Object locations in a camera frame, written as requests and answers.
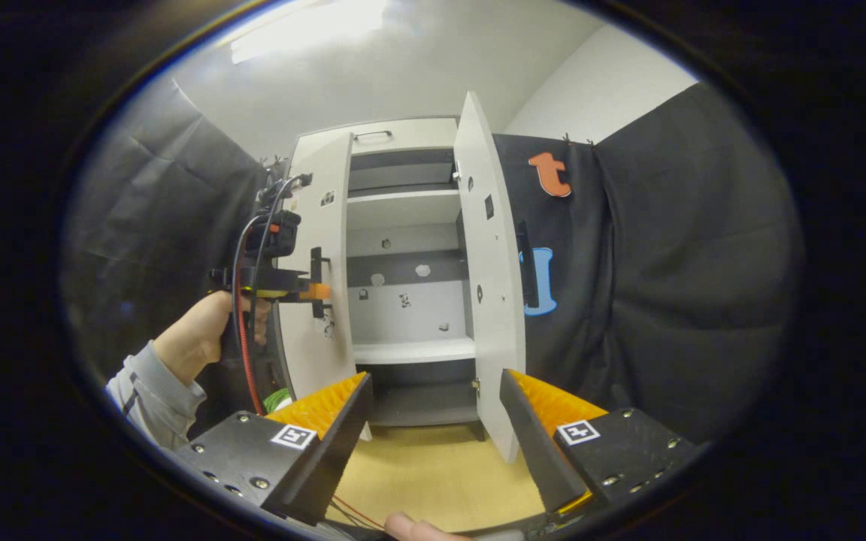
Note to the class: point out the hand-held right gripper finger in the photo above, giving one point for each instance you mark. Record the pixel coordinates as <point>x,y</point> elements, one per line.
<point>538,451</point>
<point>328,458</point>
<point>316,291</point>

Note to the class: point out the beige shoe cabinet door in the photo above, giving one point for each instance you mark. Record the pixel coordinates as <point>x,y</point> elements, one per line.
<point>497,338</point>
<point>313,361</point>

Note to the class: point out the beige double-door shoe cabinet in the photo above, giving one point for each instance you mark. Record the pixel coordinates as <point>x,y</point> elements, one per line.
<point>425,134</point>

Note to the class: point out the ceiling light panel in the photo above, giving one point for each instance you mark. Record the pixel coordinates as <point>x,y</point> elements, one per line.
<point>305,26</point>

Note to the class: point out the black backdrop cloth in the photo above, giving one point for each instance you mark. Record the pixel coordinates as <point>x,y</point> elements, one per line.
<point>666,263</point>

